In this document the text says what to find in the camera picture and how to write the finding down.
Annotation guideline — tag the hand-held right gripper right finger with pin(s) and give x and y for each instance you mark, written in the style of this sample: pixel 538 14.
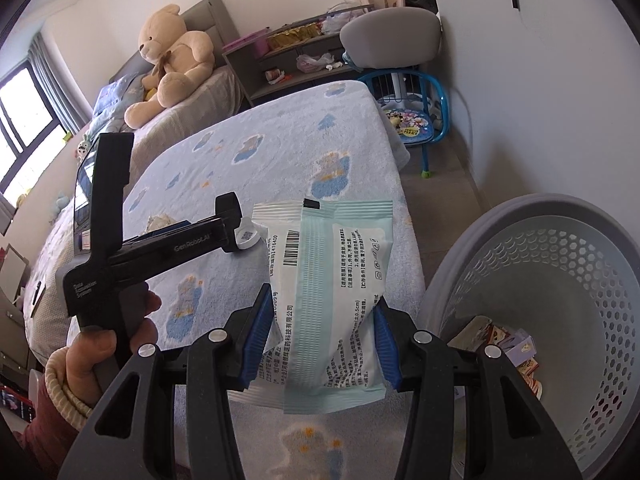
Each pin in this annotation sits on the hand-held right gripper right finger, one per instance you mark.
pixel 387 345

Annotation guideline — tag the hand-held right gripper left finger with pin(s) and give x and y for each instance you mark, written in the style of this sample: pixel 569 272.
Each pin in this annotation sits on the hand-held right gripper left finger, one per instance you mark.
pixel 257 335

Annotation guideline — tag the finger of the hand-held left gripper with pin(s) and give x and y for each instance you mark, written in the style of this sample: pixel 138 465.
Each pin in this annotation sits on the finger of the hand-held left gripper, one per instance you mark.
pixel 229 220

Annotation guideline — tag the small white printed piece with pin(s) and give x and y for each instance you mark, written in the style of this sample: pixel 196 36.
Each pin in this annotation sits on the small white printed piece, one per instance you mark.
pixel 247 236

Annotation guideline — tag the green and white packet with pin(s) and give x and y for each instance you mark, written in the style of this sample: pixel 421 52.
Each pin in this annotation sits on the green and white packet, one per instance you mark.
pixel 330 285

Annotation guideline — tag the purple cartoon box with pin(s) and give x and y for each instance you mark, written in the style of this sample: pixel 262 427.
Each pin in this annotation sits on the purple cartoon box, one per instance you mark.
pixel 520 345

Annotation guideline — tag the grey perforated plastic basket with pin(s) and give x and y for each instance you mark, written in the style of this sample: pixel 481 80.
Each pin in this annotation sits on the grey perforated plastic basket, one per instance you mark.
pixel 575 270

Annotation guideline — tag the person's left forearm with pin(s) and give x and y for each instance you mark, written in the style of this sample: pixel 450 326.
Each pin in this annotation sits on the person's left forearm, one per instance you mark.
pixel 45 410

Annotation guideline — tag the person's left hand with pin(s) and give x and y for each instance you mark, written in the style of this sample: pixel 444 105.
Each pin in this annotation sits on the person's left hand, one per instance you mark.
pixel 85 360

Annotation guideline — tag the crumpled white paper wrapper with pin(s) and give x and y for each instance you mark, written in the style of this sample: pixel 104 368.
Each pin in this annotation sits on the crumpled white paper wrapper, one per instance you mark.
pixel 160 222

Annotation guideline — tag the green plush toy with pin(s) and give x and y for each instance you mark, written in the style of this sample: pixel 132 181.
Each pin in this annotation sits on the green plush toy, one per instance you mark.
pixel 87 145

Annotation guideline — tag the small black item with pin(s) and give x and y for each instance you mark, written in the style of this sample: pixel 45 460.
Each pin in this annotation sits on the small black item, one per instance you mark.
pixel 311 204

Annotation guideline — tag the light blue printed blanket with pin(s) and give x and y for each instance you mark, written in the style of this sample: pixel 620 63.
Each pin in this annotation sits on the light blue printed blanket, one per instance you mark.
pixel 280 125

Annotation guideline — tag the blue printed pillow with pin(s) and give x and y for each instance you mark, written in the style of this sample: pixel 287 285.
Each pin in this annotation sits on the blue printed pillow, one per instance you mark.
pixel 112 100

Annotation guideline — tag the grey curtain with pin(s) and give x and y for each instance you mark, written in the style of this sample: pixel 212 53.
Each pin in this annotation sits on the grey curtain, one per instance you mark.
pixel 60 80

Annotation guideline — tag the red and white small item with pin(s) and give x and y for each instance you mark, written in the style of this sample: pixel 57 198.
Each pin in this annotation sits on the red and white small item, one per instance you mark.
pixel 276 77

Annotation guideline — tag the grey shelf unit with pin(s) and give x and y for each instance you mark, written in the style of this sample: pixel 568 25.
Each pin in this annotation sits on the grey shelf unit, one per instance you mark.
pixel 240 70

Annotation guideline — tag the large tan teddy bear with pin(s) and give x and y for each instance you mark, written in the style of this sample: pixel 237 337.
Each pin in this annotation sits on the large tan teddy bear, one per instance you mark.
pixel 175 60

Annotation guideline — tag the pink plastic bag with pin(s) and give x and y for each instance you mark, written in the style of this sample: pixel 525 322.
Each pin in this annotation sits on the pink plastic bag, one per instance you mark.
pixel 312 62

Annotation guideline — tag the pink storage box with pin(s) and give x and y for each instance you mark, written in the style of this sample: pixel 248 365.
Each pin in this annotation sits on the pink storage box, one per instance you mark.
pixel 260 42

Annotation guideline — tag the gold wrapped snacks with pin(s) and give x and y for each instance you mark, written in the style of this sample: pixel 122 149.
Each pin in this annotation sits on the gold wrapped snacks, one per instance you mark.
pixel 292 35

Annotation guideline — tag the grey padded bed headboard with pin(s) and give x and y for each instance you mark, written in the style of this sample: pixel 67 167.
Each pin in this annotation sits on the grey padded bed headboard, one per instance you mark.
pixel 215 15

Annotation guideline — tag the blue metal child chair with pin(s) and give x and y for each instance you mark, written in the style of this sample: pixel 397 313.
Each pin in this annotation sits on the blue metal child chair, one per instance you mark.
pixel 415 125

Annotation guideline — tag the white floor fan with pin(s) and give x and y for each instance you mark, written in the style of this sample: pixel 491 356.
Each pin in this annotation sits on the white floor fan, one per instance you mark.
pixel 402 87

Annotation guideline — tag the white plastic bag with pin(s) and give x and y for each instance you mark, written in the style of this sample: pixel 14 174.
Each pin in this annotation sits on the white plastic bag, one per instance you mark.
pixel 337 22

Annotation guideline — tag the grey chair backrest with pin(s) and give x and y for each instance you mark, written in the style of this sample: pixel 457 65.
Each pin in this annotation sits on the grey chair backrest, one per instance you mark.
pixel 390 35

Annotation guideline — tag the window with dark frame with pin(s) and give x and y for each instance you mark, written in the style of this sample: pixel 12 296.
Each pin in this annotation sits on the window with dark frame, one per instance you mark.
pixel 25 125

